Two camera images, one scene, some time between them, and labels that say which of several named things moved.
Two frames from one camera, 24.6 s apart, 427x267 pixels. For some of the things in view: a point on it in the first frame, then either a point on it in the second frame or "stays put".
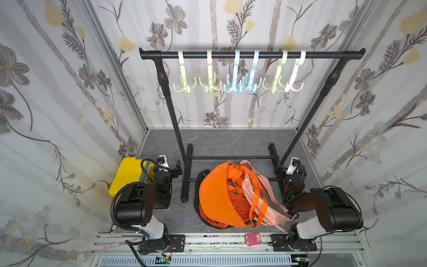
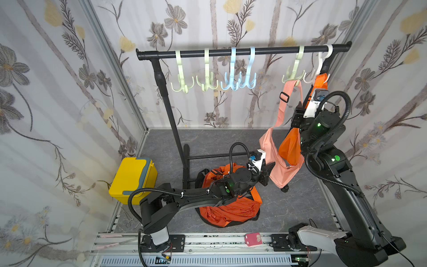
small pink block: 253,239 stays put
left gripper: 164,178 → 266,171
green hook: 277,85 → 294,77
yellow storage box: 130,171 stays put
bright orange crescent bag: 232,195 → 290,147
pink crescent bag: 269,208 → 281,174
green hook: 183,77 stays put
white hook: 299,62 → 322,55
